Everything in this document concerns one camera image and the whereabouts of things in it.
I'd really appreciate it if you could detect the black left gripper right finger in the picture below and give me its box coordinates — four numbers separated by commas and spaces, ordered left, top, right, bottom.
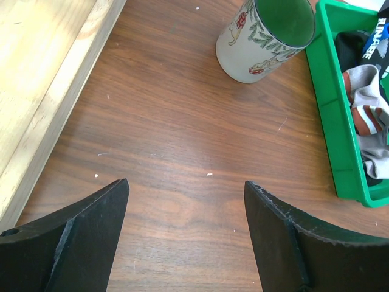
244, 181, 388, 291

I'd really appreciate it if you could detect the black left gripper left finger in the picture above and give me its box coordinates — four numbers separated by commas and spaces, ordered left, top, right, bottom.
1, 179, 129, 291

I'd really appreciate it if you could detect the grey red striped sock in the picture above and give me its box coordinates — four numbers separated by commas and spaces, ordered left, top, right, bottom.
342, 64, 388, 113
351, 105, 388, 179

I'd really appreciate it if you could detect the black blue logo sock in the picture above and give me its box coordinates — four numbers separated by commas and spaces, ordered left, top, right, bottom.
360, 18, 388, 102

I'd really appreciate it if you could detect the black white striped sock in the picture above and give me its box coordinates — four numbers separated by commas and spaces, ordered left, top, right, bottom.
334, 30, 369, 73

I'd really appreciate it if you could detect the green ceramic mug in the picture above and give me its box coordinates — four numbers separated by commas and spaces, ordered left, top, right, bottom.
215, 0, 315, 83

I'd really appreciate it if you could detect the green plastic tray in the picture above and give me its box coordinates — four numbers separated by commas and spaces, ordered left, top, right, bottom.
306, 1, 388, 208

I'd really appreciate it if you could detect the wooden drying rack frame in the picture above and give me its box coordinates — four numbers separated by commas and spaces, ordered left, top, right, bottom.
1, 1, 125, 230

